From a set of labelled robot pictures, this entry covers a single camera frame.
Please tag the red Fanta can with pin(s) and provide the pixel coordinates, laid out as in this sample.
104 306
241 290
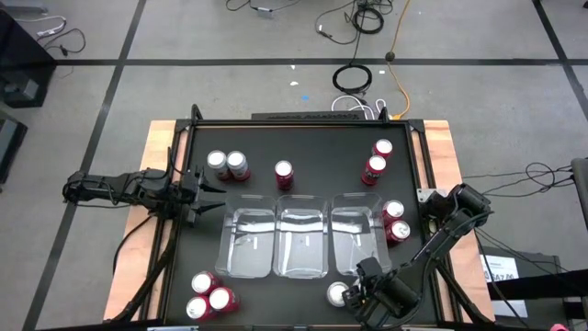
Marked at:
283 168
202 281
383 147
376 163

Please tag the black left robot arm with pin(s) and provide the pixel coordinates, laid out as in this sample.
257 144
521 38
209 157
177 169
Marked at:
119 186

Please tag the black diagonal frame strut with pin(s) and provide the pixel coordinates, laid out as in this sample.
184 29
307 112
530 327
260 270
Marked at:
459 299
147 282

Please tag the small black ball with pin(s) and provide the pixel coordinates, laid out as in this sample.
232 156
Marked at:
390 56

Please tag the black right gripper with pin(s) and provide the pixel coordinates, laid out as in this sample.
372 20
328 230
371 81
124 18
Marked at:
369 299

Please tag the black cabinet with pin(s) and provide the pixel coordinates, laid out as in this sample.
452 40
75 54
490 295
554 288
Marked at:
23 55

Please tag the grey red Spindrift can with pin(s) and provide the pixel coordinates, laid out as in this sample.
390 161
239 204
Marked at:
217 159
336 294
236 159

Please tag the black power strip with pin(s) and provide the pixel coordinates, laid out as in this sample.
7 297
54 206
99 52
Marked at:
303 116

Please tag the grey power adapter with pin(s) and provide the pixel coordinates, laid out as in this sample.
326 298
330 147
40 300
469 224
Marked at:
265 12

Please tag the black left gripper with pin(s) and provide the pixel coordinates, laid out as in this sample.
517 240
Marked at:
195 197

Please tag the black bar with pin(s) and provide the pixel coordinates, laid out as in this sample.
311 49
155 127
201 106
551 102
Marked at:
551 282

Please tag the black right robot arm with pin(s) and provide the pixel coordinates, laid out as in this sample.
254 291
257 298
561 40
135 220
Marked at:
436 239

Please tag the clear plastic bin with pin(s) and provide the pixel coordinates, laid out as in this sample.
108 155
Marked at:
245 257
301 257
358 248

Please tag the dark flat case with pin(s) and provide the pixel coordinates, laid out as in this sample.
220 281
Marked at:
9 142

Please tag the pink object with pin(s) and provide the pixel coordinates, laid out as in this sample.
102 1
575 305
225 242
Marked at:
559 327

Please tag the black box white label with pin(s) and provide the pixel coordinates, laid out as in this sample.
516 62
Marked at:
500 269

